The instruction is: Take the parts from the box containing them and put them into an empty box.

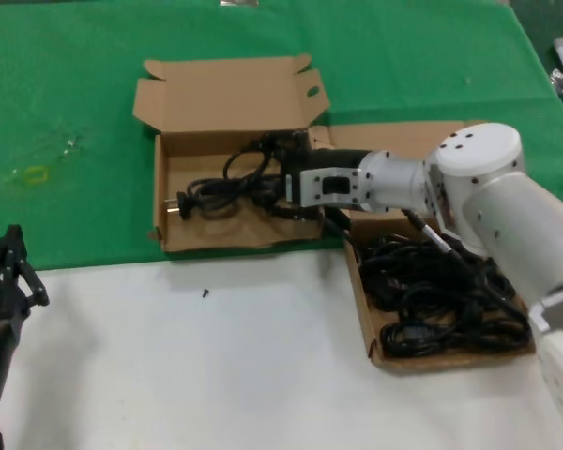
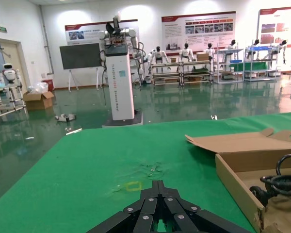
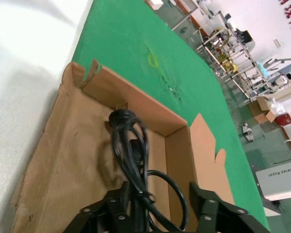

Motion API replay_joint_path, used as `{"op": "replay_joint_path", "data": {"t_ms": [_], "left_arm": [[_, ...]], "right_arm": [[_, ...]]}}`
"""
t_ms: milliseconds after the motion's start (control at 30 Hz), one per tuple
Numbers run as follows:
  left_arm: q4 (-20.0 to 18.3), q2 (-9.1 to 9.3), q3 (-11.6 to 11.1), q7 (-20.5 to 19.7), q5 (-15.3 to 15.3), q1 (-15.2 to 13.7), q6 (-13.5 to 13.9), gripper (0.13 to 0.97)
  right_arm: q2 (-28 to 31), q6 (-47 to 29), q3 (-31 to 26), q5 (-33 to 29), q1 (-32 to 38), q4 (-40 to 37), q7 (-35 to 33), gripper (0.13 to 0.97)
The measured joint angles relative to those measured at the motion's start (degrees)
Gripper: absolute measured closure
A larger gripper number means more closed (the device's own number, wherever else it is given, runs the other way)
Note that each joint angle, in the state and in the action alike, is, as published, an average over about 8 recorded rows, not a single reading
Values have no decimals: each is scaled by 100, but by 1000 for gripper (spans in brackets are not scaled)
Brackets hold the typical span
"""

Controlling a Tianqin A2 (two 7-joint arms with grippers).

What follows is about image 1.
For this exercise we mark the green tablecloth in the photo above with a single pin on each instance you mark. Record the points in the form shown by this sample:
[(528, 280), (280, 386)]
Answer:
[(51, 70)]

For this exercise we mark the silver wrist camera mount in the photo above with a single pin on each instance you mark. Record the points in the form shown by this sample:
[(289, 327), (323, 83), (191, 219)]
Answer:
[(309, 187)]

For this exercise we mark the cardboard box with torn edge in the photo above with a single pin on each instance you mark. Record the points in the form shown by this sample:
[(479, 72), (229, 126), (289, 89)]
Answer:
[(216, 103)]

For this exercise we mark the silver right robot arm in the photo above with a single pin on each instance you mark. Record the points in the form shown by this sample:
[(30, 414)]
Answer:
[(497, 197)]

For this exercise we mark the open cardboard box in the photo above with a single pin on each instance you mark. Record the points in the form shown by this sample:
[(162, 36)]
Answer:
[(380, 138)]

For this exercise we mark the yellow rubber band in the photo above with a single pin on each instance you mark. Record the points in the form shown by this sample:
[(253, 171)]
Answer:
[(26, 175)]

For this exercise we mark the grey metal bracket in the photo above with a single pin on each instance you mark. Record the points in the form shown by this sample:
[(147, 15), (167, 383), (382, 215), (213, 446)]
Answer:
[(557, 79)]

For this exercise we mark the small black screw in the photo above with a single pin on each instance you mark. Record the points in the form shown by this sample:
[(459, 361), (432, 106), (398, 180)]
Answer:
[(204, 293)]

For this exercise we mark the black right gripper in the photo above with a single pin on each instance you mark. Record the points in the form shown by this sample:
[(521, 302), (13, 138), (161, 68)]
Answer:
[(333, 158)]

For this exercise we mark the shiny metal plate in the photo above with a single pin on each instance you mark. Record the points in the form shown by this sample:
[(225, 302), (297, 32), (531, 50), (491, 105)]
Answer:
[(237, 3)]

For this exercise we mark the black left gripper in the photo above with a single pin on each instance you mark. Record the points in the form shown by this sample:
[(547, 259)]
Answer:
[(2, 300)]

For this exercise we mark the small clear plastic scrap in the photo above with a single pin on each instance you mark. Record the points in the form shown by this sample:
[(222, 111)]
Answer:
[(66, 151)]

